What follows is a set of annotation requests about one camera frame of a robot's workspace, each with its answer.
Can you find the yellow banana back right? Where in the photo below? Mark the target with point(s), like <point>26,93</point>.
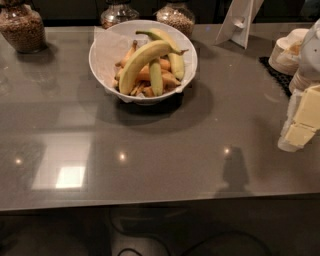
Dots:
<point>176,61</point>

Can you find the orange ripe banana bunch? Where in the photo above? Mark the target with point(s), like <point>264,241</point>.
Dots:
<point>142,86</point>

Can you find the small yellow-green banana middle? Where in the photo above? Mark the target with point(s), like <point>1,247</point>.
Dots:
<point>155,74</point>

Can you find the black mesh mat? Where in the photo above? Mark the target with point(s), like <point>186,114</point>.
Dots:
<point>282,80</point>

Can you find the white paper bowl liner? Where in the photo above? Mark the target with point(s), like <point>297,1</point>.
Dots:
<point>143,61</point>

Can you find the large yellow-green banana front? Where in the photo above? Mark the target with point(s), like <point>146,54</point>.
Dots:
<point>141,57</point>

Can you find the left glass jar of grains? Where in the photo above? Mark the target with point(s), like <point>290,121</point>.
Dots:
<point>21,26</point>

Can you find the right glass jar of grains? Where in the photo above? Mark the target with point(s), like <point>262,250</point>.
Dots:
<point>176,13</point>

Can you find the glass jar of grains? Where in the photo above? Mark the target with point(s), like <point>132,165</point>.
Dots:
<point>176,13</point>
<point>21,26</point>

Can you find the middle glass jar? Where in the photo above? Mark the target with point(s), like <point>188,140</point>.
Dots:
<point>118,11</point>

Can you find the stack of white paper bowls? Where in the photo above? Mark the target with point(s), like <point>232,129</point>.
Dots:
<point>284,57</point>

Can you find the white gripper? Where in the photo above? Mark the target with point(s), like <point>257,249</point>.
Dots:
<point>310,56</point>

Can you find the white bowl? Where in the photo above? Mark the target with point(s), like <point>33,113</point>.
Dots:
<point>110,45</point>

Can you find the white folded card stand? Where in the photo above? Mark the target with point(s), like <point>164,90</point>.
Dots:
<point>237,23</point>

